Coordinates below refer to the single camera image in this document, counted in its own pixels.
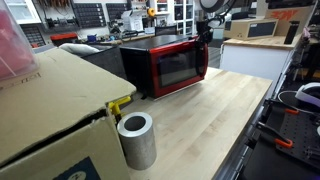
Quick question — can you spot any large cardboard box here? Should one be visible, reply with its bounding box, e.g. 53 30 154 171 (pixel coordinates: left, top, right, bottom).
0 47 138 180

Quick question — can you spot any wooden workbench shelf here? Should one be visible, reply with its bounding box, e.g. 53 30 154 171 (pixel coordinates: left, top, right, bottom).
78 32 157 46

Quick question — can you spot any medium black drawer organizer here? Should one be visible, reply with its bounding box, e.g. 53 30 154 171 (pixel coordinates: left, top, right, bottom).
105 2 132 22

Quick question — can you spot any yellow clamp tool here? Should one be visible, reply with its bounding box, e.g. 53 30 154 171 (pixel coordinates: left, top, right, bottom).
107 95 132 125

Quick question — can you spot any small black drawer organizer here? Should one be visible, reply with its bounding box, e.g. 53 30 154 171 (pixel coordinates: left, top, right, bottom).
20 24 47 48

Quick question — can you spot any yellow tape roll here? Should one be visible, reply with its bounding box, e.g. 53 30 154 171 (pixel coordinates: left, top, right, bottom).
146 6 157 18

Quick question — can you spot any white table island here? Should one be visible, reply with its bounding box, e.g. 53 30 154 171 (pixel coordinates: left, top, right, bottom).
219 34 303 98

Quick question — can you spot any large black drawer organizer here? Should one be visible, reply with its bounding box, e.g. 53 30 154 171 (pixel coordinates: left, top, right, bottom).
72 2 107 29

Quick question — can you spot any blue cup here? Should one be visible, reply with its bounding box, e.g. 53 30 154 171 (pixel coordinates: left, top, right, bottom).
86 33 98 43

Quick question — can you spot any metal cylinder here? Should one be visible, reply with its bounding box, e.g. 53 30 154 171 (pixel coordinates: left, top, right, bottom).
116 111 158 171

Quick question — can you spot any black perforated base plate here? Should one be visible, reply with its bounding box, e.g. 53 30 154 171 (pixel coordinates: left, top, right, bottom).
275 109 320 169

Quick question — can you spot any white cable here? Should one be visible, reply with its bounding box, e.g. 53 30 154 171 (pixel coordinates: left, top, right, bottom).
277 89 302 108

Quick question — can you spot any black tripod stand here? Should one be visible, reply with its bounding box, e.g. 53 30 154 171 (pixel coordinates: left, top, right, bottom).
290 24 320 83

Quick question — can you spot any white open shelf unit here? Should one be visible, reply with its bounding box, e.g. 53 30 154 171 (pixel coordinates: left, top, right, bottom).
149 0 195 36

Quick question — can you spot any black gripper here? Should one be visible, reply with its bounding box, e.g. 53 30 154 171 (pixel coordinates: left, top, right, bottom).
195 20 214 46

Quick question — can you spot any dark gray storage bin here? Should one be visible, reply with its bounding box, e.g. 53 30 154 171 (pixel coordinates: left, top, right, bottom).
80 44 128 81

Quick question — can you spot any orange handled clamp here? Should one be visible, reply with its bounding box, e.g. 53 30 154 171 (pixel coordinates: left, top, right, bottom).
269 99 300 116
255 121 295 150

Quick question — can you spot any white wall cabinet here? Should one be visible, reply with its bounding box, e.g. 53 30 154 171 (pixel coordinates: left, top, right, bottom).
4 0 43 25

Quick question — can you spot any black microwave body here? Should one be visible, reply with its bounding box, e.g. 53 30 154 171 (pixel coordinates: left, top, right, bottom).
118 34 210 101

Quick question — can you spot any white cloth bundle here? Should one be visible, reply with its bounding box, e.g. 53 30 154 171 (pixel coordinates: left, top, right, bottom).
58 42 101 57

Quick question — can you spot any red toolbox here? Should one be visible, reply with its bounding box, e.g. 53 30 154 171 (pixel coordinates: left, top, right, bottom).
49 32 79 47

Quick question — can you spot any pink clear plastic bin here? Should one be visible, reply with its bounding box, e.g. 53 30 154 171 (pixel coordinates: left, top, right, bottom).
0 7 41 83

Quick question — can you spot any white carton box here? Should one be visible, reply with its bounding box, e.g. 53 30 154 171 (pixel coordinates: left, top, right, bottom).
120 9 145 32

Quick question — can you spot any cardboard box orange logo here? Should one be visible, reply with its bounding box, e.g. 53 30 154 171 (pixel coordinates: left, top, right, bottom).
264 4 316 37

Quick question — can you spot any black bottle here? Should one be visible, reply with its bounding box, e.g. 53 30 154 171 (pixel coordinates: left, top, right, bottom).
283 20 301 45

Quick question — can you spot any beige appliance box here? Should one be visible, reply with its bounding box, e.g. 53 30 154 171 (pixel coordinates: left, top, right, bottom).
223 17 280 41

